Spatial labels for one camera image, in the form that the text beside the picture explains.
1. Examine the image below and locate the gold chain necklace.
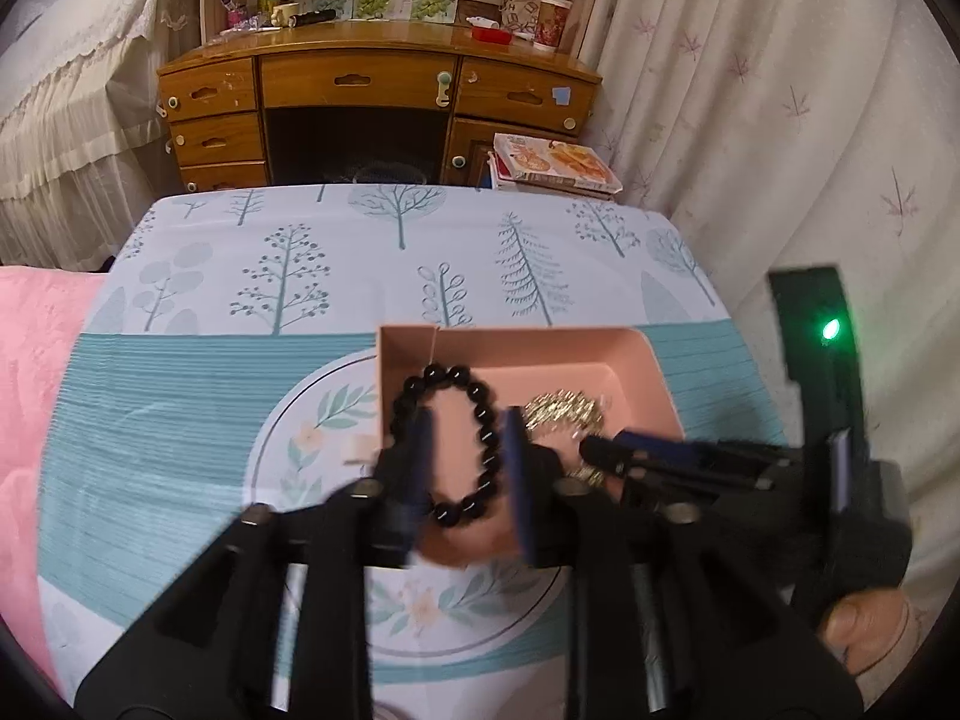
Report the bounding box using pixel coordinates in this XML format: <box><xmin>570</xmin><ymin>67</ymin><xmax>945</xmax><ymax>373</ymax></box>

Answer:
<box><xmin>522</xmin><ymin>386</ymin><xmax>614</xmax><ymax>490</ymax></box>

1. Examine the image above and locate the wooden desk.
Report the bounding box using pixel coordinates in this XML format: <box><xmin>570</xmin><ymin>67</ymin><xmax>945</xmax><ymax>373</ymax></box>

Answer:
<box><xmin>158</xmin><ymin>21</ymin><xmax>601</xmax><ymax>192</ymax></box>

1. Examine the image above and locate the red patterned cup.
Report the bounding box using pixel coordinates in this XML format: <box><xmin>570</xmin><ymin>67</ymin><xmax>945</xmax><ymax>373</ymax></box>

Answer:
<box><xmin>534</xmin><ymin>0</ymin><xmax>573</xmax><ymax>52</ymax></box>

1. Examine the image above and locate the tree pattern tablecloth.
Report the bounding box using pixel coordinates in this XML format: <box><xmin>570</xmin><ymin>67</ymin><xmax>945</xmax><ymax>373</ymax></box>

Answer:
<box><xmin>39</xmin><ymin>185</ymin><xmax>781</xmax><ymax>694</ymax></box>

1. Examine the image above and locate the pink plastic tray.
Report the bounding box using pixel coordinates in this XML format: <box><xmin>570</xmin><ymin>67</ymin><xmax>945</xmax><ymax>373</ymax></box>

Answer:
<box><xmin>376</xmin><ymin>325</ymin><xmax>685</xmax><ymax>567</ymax></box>

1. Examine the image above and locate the lace covered piano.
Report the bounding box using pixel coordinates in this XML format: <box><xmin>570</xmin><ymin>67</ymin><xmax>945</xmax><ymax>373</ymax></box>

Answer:
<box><xmin>2</xmin><ymin>0</ymin><xmax>200</xmax><ymax>270</ymax></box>

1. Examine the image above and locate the small red box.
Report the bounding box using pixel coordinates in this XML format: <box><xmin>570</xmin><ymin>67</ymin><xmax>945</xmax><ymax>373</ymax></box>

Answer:
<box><xmin>470</xmin><ymin>23</ymin><xmax>512</xmax><ymax>46</ymax></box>

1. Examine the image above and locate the pink quilt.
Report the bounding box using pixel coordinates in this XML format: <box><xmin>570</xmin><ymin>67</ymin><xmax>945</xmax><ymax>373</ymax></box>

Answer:
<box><xmin>0</xmin><ymin>266</ymin><xmax>104</xmax><ymax>679</ymax></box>

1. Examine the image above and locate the black bead bracelet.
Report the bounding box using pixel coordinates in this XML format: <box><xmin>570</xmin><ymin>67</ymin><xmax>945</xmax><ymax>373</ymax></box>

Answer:
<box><xmin>387</xmin><ymin>361</ymin><xmax>506</xmax><ymax>530</ymax></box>

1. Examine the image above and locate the cream patterned curtain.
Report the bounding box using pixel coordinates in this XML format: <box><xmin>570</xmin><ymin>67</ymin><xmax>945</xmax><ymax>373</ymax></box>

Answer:
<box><xmin>572</xmin><ymin>0</ymin><xmax>960</xmax><ymax>706</ymax></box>

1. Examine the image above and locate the orange snack box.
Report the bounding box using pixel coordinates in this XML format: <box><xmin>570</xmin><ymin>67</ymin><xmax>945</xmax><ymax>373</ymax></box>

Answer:
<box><xmin>493</xmin><ymin>133</ymin><xmax>623</xmax><ymax>197</ymax></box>

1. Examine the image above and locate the right hand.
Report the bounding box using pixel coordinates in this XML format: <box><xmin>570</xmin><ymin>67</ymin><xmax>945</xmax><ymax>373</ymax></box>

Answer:
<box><xmin>818</xmin><ymin>589</ymin><xmax>929</xmax><ymax>681</ymax></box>

